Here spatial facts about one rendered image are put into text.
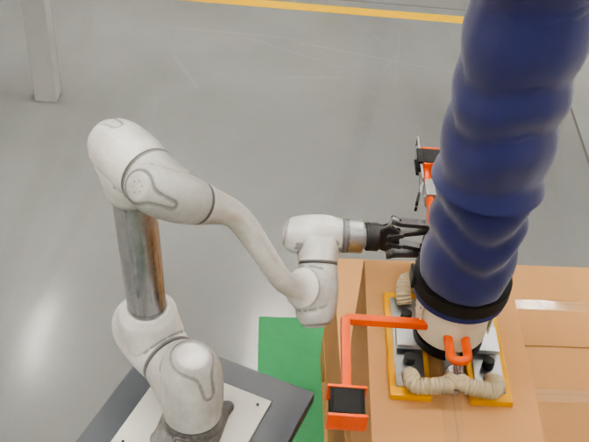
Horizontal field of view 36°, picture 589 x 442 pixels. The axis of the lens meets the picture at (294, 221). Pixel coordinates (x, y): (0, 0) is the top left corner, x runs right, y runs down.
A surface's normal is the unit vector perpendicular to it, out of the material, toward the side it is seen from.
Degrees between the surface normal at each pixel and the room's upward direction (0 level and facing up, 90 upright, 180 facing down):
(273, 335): 0
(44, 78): 90
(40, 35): 90
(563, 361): 0
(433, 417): 1
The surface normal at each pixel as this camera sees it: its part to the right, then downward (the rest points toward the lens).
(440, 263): -0.59, 0.29
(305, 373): 0.06, -0.77
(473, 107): -0.77, 0.06
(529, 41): -0.32, 0.47
